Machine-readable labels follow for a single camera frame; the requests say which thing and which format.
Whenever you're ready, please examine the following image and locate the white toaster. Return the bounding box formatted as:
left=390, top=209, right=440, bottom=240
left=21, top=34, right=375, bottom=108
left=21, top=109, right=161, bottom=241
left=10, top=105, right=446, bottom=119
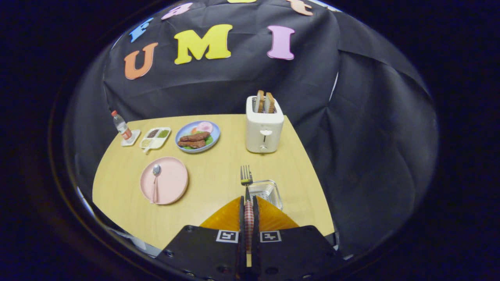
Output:
left=245, top=96, right=285, bottom=154

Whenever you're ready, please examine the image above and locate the white square coaster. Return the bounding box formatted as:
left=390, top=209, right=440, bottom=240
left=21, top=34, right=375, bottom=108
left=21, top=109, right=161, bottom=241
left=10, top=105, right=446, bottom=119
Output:
left=120, top=129, right=141, bottom=147

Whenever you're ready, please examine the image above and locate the fork with checked handle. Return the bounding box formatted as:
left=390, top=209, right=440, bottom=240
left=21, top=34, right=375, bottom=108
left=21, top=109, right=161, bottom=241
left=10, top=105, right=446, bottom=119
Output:
left=240, top=165, right=255, bottom=268

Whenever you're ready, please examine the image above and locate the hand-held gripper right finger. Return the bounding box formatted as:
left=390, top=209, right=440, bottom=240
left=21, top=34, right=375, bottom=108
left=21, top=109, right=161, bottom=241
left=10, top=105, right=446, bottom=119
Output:
left=252, top=195, right=344, bottom=281

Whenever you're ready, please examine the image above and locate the metal wire basket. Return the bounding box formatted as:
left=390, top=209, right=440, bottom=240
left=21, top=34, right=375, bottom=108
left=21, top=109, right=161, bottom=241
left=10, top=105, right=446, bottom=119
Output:
left=249, top=180, right=283, bottom=211

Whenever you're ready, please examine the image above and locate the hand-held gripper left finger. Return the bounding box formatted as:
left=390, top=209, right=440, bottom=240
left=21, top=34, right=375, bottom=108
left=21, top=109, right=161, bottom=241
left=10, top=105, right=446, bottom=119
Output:
left=156, top=196, right=247, bottom=281

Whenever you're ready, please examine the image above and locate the clear plastic water bottle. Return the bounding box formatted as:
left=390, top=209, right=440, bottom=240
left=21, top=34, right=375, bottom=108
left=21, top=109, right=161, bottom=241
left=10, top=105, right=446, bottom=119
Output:
left=111, top=110, right=133, bottom=141

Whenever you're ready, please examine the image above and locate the spoon with checked handle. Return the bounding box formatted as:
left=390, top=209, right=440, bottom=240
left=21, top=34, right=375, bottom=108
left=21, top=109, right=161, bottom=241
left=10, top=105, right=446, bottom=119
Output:
left=150, top=164, right=161, bottom=204

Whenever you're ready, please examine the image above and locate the blue food plate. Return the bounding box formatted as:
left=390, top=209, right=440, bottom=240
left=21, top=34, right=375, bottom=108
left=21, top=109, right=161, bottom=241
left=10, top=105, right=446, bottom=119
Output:
left=175, top=121, right=221, bottom=153

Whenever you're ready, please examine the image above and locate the pink round plate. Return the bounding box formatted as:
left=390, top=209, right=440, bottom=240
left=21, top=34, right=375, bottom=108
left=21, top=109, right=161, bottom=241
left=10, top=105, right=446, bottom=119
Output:
left=140, top=157, right=189, bottom=205

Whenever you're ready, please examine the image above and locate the white divided tray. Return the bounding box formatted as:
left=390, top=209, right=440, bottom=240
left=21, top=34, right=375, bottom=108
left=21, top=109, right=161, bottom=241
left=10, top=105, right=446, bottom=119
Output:
left=139, top=127, right=171, bottom=153

